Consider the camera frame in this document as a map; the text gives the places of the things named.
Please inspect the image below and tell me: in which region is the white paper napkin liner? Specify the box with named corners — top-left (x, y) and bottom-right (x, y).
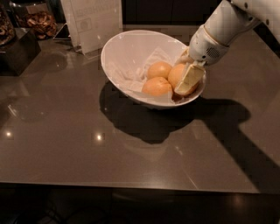
top-left (105, 47), bottom-right (175, 104)

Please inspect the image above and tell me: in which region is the white ceramic bowl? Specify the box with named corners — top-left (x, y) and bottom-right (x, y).
top-left (101, 30), bottom-right (207, 109)

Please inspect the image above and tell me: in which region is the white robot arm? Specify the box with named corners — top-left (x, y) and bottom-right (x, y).
top-left (174, 0), bottom-right (280, 96)

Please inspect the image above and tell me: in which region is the glass jar far left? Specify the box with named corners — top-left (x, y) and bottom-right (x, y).
top-left (0, 3), bottom-right (16, 46)

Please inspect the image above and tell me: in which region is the orange fruit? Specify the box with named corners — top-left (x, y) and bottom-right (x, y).
top-left (168, 64), bottom-right (199, 97)
top-left (142, 77), bottom-right (172, 96)
top-left (147, 61), bottom-right (172, 79)

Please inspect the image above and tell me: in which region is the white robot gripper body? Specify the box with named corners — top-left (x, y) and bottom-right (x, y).
top-left (188, 25), bottom-right (229, 65)

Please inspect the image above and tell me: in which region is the clear acrylic sign holder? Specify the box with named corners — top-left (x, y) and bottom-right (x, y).
top-left (60, 0), bottom-right (123, 55)

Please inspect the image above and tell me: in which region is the dark square block stand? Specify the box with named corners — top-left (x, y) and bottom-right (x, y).
top-left (0, 28), bottom-right (41, 76)

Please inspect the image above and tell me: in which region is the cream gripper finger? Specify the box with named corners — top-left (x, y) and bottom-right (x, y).
top-left (174, 63), bottom-right (205, 96)
top-left (175, 48), bottom-right (194, 65)

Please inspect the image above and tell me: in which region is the orange fruit front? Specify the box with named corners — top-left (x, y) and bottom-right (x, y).
top-left (142, 77), bottom-right (172, 96)

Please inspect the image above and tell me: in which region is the orange fruit back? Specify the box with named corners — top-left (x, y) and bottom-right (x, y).
top-left (147, 61), bottom-right (172, 79)

